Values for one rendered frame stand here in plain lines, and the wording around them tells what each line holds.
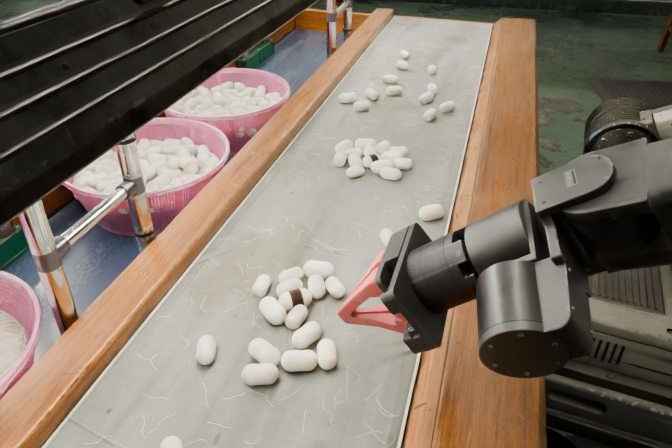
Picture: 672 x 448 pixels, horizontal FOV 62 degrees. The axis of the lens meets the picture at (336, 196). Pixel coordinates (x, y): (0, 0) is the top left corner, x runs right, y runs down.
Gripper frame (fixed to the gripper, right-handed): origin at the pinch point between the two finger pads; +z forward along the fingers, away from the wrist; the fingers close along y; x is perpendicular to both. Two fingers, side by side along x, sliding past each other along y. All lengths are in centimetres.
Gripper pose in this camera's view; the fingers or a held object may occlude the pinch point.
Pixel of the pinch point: (348, 313)
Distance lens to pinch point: 53.8
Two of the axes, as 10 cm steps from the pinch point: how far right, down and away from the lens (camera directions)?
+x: 6.2, 7.4, 2.5
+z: -7.3, 4.3, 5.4
